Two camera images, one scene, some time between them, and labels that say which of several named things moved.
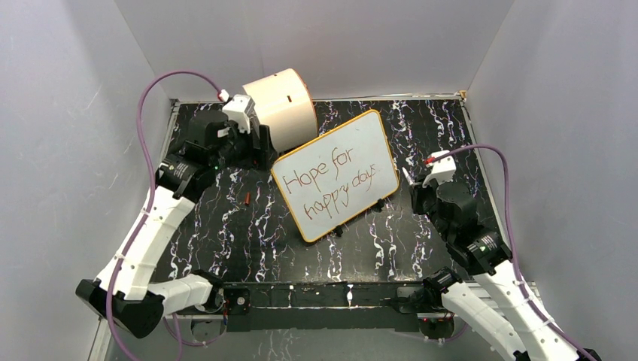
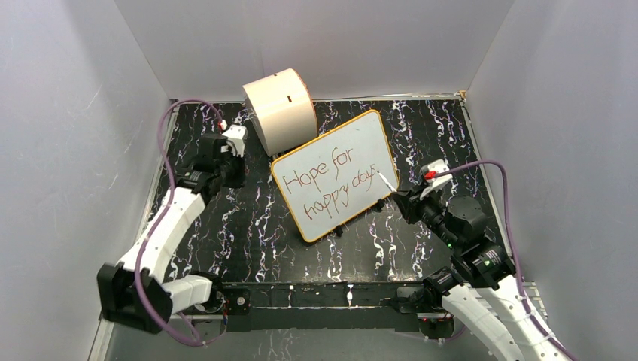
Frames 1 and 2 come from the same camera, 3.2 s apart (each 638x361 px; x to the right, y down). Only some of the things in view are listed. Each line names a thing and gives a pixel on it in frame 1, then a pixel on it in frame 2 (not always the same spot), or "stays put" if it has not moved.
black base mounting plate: [267, 307] stays put
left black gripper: [262, 159] → [238, 182]
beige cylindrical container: [286, 106] stays put
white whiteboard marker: [410, 180] → [387, 183]
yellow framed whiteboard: [337, 175] stays put
